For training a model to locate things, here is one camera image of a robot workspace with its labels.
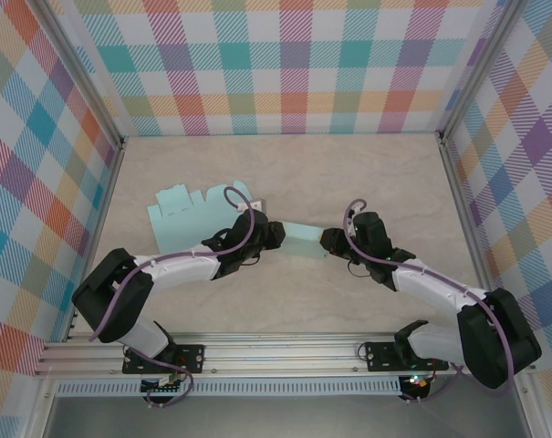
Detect light blue paper box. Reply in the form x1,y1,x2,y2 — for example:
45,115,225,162
282,220,330,262
146,181,264,256

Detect grey metal base panel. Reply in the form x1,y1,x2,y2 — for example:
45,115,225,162
45,394,532,438

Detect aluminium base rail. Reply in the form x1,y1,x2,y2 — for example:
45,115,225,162
32,331,480,378

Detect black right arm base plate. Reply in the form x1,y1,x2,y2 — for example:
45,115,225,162
365,340,448,373

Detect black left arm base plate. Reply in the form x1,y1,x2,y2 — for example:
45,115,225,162
121,342,207,376

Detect slotted white cable duct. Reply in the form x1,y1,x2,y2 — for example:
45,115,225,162
55,380,403,398

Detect aluminium corner post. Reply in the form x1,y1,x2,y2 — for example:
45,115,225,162
437,0,521,145
40,0,126,150

